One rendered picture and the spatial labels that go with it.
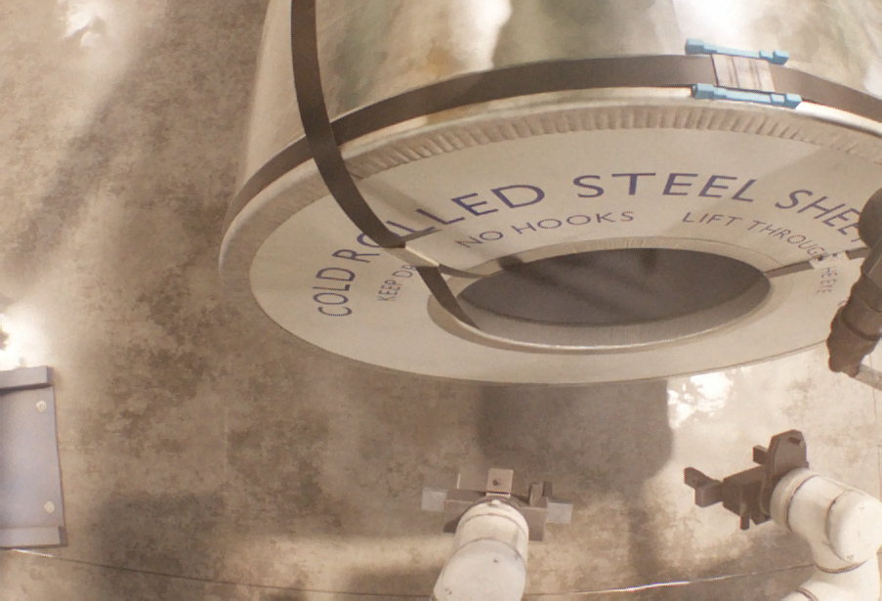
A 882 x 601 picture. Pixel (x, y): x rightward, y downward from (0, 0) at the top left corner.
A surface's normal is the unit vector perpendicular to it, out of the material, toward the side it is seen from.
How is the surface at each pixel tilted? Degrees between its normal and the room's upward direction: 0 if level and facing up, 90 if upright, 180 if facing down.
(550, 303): 15
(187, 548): 0
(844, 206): 90
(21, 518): 0
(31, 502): 0
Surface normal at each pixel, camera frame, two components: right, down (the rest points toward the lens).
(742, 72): 0.03, -0.33
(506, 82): -0.33, -0.31
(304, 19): -0.42, -0.10
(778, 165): 0.00, 0.95
